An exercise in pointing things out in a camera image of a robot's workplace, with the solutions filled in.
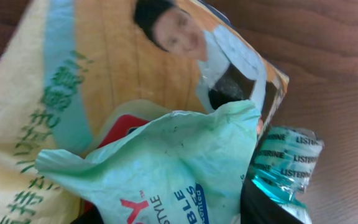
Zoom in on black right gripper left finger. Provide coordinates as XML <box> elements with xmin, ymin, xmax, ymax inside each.
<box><xmin>70</xmin><ymin>207</ymin><xmax>104</xmax><ymax>224</ymax></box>

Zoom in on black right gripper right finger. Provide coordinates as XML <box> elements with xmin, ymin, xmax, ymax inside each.
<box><xmin>240</xmin><ymin>179</ymin><xmax>302</xmax><ymax>224</ymax></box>

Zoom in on blue Listerine mouthwash bottle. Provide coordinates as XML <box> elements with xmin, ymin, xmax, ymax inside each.
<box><xmin>250</xmin><ymin>126</ymin><xmax>324</xmax><ymax>224</ymax></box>

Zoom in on teal wet wipes pack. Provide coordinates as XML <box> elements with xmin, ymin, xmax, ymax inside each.
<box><xmin>35</xmin><ymin>100</ymin><xmax>260</xmax><ymax>223</ymax></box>

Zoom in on orange white snack bag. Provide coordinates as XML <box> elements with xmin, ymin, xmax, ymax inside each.
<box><xmin>0</xmin><ymin>1</ymin><xmax>288</xmax><ymax>223</ymax></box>

